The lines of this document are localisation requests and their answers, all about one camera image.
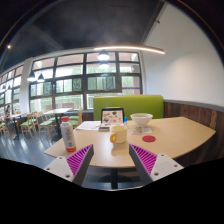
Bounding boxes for white bowl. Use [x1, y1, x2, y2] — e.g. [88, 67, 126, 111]
[129, 112, 154, 128]

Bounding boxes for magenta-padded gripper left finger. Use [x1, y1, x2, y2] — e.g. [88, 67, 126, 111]
[43, 143, 95, 187]

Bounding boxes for cream mug with yellow handle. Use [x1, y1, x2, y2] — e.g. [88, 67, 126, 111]
[109, 125, 128, 145]

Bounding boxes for flat round red coaster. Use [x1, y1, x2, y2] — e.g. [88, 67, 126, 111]
[141, 134, 157, 143]

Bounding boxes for green upholstered booth bench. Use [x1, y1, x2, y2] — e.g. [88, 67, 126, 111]
[92, 94, 165, 122]

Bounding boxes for black pendant lamps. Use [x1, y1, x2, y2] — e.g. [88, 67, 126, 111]
[26, 49, 111, 83]

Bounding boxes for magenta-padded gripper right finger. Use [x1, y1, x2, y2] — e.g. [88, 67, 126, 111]
[128, 143, 185, 186]

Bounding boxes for wooden dining table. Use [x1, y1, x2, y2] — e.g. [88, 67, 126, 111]
[9, 112, 28, 139]
[43, 107, 73, 139]

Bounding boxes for curved linear ceiling light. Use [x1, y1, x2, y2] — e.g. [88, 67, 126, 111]
[93, 45, 166, 55]

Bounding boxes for red-capped clear drink bottle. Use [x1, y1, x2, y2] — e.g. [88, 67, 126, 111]
[60, 115, 78, 154]

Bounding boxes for large black-framed window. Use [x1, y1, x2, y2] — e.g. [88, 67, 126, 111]
[0, 50, 144, 116]

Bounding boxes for person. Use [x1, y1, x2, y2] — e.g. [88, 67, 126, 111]
[3, 104, 13, 131]

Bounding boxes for white paper sheets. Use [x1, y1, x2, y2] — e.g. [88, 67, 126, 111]
[76, 120, 102, 131]

